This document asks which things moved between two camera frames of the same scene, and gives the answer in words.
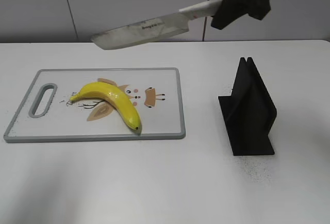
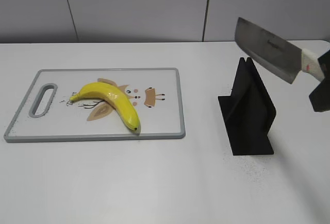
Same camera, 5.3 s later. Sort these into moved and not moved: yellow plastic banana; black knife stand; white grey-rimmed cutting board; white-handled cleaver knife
Moved: white-handled cleaver knife
Not moved: black knife stand; white grey-rimmed cutting board; yellow plastic banana
